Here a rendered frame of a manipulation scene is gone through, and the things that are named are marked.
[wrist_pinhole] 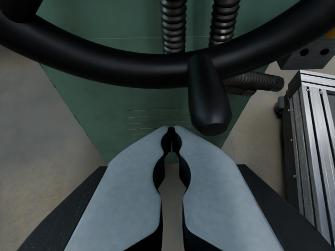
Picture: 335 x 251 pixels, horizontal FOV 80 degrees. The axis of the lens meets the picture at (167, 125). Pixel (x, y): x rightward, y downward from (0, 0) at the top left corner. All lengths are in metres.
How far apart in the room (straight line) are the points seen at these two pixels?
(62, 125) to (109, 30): 0.74
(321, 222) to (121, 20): 0.66
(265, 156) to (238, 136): 0.14
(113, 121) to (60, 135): 0.50
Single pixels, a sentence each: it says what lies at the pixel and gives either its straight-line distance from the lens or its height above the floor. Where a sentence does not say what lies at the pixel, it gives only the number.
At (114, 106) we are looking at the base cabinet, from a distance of 0.50.
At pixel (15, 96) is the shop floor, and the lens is 1.27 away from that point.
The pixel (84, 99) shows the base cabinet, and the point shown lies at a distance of 0.49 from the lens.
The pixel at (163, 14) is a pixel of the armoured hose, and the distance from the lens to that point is 0.21.
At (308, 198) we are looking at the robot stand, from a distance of 0.75.
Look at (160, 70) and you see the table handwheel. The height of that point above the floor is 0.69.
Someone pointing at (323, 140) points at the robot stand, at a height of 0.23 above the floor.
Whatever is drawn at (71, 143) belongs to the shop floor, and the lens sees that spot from 0.98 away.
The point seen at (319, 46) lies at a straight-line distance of 0.43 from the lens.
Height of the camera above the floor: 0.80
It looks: 58 degrees down
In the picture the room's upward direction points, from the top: 2 degrees clockwise
